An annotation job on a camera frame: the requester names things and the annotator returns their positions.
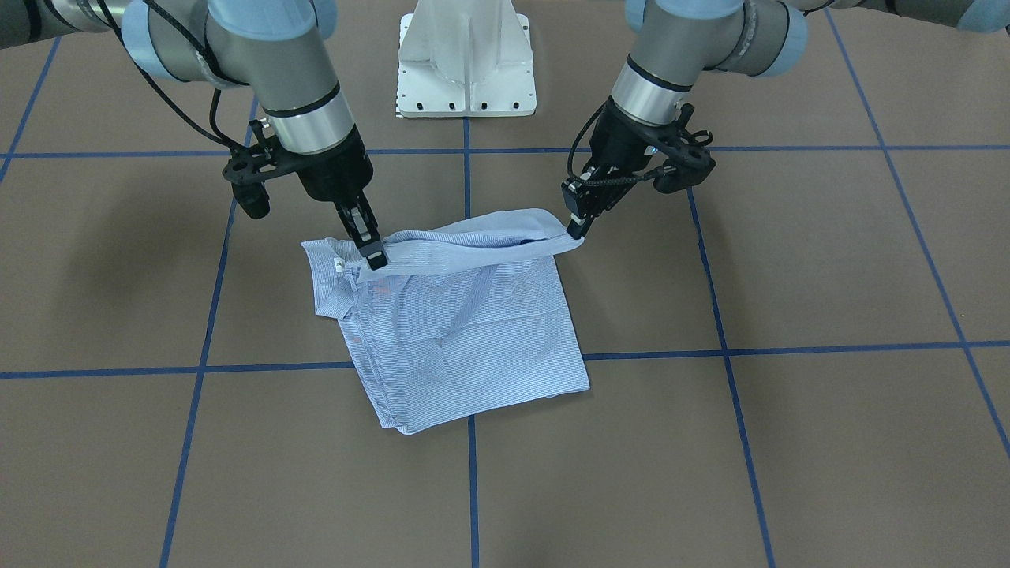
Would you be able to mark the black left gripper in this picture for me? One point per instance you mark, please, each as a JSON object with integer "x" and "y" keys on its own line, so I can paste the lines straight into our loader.
{"x": 616, "y": 142}

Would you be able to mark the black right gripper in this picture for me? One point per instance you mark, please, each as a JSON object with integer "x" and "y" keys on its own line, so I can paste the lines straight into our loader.
{"x": 334, "y": 170}

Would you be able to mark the light blue striped shirt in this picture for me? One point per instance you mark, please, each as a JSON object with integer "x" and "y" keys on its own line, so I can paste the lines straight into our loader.
{"x": 464, "y": 319}

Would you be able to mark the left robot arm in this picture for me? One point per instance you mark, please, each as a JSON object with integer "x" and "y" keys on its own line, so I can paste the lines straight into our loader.
{"x": 677, "y": 41}

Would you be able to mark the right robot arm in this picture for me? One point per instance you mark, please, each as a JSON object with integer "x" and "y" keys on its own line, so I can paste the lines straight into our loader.
{"x": 276, "y": 49}

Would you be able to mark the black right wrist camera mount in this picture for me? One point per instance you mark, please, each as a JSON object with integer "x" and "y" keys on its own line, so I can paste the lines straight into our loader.
{"x": 250, "y": 167}

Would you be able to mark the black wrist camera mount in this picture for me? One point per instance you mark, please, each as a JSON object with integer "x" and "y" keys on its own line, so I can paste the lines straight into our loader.
{"x": 688, "y": 160}
{"x": 250, "y": 167}

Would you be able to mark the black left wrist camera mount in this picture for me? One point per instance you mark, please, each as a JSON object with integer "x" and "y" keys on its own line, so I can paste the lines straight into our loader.
{"x": 688, "y": 160}

